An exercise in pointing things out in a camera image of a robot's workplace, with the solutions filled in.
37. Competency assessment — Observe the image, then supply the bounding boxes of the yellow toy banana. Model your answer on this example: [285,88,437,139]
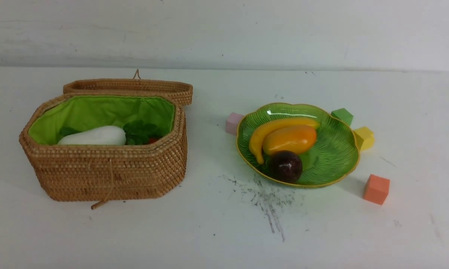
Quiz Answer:
[249,117,320,165]

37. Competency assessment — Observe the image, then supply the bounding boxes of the purple toy mangosteen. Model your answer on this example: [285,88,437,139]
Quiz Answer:
[268,151,303,183]

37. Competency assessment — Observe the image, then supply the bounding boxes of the orange yellow toy mango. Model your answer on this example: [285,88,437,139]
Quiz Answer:
[262,125,318,155]

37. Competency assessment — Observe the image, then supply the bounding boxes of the white toy radish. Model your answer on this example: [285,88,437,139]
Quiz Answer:
[57,120,161,146]

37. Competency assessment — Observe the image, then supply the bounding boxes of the pink foam cube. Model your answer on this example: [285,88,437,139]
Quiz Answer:
[225,112,244,136]

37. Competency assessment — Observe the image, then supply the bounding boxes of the woven wicker basket lid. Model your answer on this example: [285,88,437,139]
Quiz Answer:
[62,69,193,106]

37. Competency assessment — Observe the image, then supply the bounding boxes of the green glass leaf plate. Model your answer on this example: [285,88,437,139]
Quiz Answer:
[235,102,360,188]

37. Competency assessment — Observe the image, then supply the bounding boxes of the green foam cube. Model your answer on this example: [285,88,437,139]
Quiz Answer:
[331,108,354,126]

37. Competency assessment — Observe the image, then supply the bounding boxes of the yellow foam cube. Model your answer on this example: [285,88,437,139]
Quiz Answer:
[354,126,375,151]

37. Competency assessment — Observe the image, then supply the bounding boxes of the woven wicker basket green lining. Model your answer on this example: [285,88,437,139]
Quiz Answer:
[19,90,187,209]

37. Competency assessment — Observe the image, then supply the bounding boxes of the orange foam cube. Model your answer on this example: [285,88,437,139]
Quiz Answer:
[363,174,390,205]

